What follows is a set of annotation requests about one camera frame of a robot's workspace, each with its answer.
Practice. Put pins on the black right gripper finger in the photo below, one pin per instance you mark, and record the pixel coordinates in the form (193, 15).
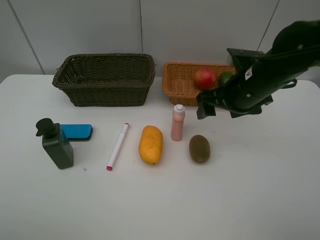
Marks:
(255, 110)
(205, 110)

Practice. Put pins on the yellow mango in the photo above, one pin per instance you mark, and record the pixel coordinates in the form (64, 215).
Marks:
(151, 145)

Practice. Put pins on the pink bottle white cap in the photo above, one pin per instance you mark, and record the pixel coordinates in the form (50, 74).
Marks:
(178, 117)

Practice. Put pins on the blue whiteboard eraser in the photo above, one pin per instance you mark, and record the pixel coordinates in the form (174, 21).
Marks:
(77, 132)

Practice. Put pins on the dark brown wicker basket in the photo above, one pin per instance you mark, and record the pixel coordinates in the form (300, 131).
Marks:
(106, 79)

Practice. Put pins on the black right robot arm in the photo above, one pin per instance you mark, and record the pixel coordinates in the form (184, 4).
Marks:
(296, 47)

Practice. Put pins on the black right camera box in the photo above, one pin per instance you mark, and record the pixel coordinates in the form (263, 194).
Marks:
(243, 59)

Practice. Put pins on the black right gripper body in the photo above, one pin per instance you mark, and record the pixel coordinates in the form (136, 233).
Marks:
(248, 87)

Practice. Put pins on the white marker pink caps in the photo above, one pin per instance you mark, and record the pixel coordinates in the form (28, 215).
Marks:
(118, 146)

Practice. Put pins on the orange wicker basket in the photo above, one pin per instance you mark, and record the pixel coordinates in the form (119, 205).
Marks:
(178, 80)

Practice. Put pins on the red apple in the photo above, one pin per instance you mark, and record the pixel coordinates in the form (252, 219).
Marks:
(204, 79)

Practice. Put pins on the brown kiwi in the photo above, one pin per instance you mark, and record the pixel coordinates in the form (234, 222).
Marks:
(199, 149)

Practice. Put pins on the green avocado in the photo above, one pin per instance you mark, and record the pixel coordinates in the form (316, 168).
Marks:
(224, 78)

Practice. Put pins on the dark green pump bottle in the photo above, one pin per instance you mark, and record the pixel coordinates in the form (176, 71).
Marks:
(55, 143)

